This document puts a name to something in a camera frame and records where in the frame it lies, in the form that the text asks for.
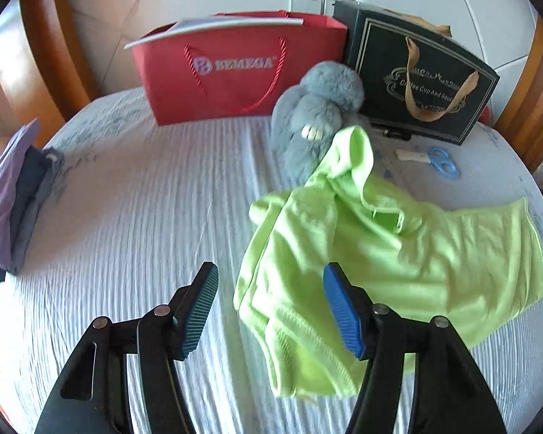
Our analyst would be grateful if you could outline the folded dark grey clothes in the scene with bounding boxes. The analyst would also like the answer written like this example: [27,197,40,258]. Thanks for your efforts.
[0,147,66,283]

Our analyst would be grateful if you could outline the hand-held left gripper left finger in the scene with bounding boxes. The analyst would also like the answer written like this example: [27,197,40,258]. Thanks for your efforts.
[34,261,220,434]

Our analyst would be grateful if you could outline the blue handled scissors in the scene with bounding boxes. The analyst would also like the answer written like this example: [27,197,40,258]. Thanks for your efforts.
[395,146,461,179]

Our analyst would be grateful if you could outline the white quilted headboard panel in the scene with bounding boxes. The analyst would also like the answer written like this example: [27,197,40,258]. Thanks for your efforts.
[63,0,539,100]

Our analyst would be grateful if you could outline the black pen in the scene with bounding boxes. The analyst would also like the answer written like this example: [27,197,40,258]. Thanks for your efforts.
[371,122,412,141]

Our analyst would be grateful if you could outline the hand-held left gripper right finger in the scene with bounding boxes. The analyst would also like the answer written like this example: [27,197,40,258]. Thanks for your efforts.
[322,262,510,434]

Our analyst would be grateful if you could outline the red paper bag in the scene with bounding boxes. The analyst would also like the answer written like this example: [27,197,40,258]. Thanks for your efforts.
[124,10,349,126]

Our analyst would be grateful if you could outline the wooden headboard frame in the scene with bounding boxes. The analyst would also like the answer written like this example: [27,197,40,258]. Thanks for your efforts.
[493,18,543,177]
[0,0,96,123]

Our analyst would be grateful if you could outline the light green shirt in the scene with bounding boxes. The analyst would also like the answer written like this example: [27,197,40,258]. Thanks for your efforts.
[233,125,543,399]

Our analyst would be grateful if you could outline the striped pale blue bed sheet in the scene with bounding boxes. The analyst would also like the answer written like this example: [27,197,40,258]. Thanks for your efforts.
[0,87,543,434]

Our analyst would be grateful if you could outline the black gift bag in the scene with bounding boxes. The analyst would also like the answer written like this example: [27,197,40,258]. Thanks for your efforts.
[332,0,501,146]

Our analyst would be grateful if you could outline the grey plush bunny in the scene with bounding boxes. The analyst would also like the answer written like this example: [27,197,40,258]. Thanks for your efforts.
[269,62,367,184]

